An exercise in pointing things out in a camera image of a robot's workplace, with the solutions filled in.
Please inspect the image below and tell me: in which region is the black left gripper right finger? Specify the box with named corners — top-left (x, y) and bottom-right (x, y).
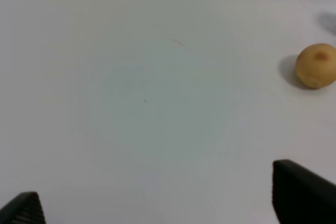
top-left (272, 159), bottom-right (335, 224)

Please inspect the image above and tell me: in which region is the yellow round potato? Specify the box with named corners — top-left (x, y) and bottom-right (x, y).
top-left (295, 44), bottom-right (335, 89)

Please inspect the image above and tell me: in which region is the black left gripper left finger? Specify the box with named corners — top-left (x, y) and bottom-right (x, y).
top-left (0, 191), bottom-right (46, 224)

